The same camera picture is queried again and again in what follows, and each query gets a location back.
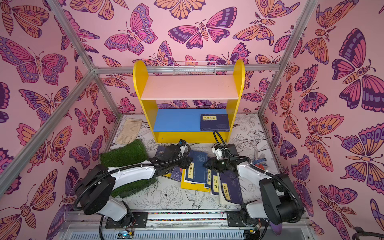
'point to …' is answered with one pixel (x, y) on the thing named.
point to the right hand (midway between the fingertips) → (205, 164)
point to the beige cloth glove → (129, 131)
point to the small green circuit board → (125, 235)
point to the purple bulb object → (276, 228)
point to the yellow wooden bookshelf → (184, 125)
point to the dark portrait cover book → (161, 150)
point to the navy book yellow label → (211, 122)
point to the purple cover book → (176, 173)
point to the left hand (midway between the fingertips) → (190, 156)
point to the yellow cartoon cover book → (197, 186)
